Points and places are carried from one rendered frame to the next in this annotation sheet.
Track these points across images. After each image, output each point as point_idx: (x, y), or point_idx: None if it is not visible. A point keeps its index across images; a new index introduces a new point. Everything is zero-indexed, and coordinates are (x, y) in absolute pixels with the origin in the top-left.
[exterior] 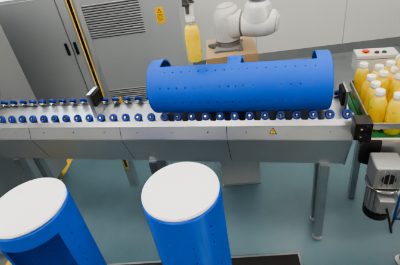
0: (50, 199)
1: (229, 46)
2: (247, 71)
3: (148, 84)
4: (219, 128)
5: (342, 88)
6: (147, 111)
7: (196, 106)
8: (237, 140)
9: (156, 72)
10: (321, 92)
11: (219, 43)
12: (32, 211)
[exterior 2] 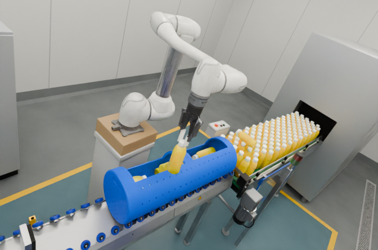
0: None
1: (135, 128)
2: (200, 166)
3: (131, 204)
4: (170, 212)
5: None
6: (93, 222)
7: (163, 204)
8: (180, 213)
9: (136, 189)
10: (232, 167)
11: (126, 127)
12: None
